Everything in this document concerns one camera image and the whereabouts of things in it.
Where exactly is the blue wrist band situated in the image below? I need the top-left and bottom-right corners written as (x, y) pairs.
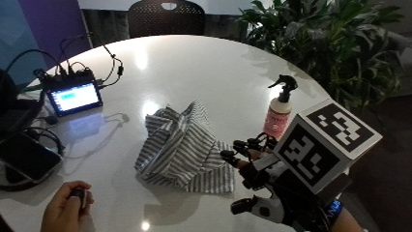
top-left (321, 198), bottom-right (345, 220)

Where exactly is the black bag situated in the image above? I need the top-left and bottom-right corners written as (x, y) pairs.
top-left (0, 69), bottom-right (47, 137)

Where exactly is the grey striped cloth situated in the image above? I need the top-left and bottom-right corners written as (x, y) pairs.
top-left (133, 100), bottom-right (237, 194)

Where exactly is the pink spray bottle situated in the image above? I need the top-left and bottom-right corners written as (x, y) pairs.
top-left (261, 74), bottom-right (299, 140)

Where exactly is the black looped cable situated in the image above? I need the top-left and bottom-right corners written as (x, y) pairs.
top-left (57, 32), bottom-right (127, 89)

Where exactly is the black arched cable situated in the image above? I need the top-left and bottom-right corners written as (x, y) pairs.
top-left (4, 48), bottom-right (67, 75)

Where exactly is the green leafy plant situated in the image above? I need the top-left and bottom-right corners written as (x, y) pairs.
top-left (236, 0), bottom-right (409, 112)

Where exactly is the small black monitor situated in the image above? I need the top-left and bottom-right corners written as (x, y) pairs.
top-left (43, 71), bottom-right (104, 118)

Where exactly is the small black remote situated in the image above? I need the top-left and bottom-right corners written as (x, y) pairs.
top-left (68, 188), bottom-right (89, 211)

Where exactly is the black mesh chair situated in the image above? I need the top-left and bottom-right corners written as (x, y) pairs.
top-left (127, 0), bottom-right (207, 40)

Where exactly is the black smartphone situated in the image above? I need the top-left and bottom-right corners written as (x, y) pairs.
top-left (0, 132), bottom-right (64, 184)

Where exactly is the white marker cube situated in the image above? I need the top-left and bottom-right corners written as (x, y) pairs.
top-left (272, 98), bottom-right (384, 195)

